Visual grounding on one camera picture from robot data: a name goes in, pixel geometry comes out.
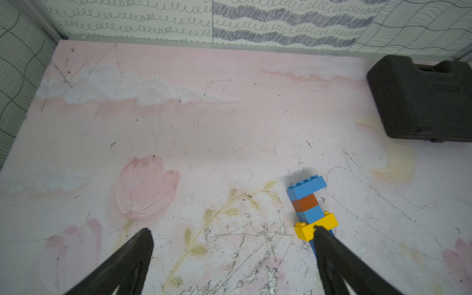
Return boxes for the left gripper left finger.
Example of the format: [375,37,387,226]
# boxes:
[67,228,154,295]

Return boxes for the light blue square lego brick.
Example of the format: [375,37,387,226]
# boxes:
[296,205,325,224]

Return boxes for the black plastic tool case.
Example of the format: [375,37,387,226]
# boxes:
[366,55,472,143]

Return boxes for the brown square lego brick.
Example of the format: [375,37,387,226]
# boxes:
[291,194,319,213]

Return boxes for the light blue long lego brick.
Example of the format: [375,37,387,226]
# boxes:
[286,175,327,202]

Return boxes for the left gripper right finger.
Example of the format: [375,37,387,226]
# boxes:
[313,226,401,295]

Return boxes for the yellow long lego brick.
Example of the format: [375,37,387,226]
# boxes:
[294,211,339,242]

